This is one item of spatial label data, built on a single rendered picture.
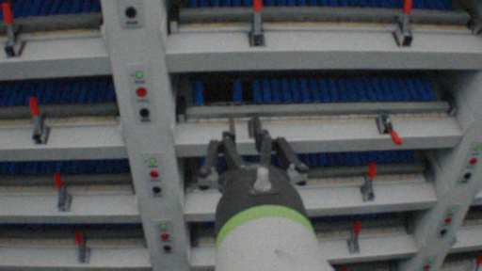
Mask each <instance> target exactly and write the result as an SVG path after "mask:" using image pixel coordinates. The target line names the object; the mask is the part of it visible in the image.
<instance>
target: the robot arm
mask: <svg viewBox="0 0 482 271"><path fill-rule="evenodd" d="M253 136H254V140H255V143H256V148H257V152H258V153H260V162H255V163H245V161H244V159H243V157H242V155H239V154H238V152H237V150H236V148H235V130H234V117H229V131H222V140H221V141H218V140H217V139H211V140H210V142H209V147H208V151H207V154H206V158H205V163H204V165H203V166H201V167H200V168H199V171H198V174H199V189H200V190H201V191H205V190H207V189H209V188H210V187H214V188H217V189H218V191H219V193H221V194H222V197H221V198H220V200H219V201H218V203H217V207H216V210H215V239H216V271H334V269H333V268H332V267H331V266H330V264H329V262H327V260H326V259H325V256H324V255H323V253H322V251H321V250H320V246H319V244H318V243H317V240H316V237H315V236H314V230H313V227H312V224H311V222H310V220H309V216H308V214H307V211H306V209H305V206H304V204H303V202H302V197H301V196H300V194H299V193H298V192H297V190H296V189H295V188H294V187H293V186H292V185H291V184H293V183H295V184H296V185H298V186H305V185H306V181H307V166H306V165H304V164H303V163H301V162H300V161H298V159H297V157H296V156H295V153H294V152H293V150H292V148H291V147H290V145H289V144H288V142H287V141H286V140H285V138H284V136H278V137H276V139H273V138H272V136H271V135H270V133H269V131H268V130H267V129H261V126H260V120H259V117H253ZM273 151H275V152H276V154H277V155H278V157H279V159H280V161H281V164H282V165H283V169H284V171H285V172H284V171H283V170H281V169H279V168H277V167H273V166H272V165H271V154H272V152H273ZM220 154H223V156H224V158H225V161H226V163H227V165H228V167H229V169H228V170H226V171H225V172H224V173H222V175H221V176H220V177H218V176H217V162H218V157H219V155H220Z"/></svg>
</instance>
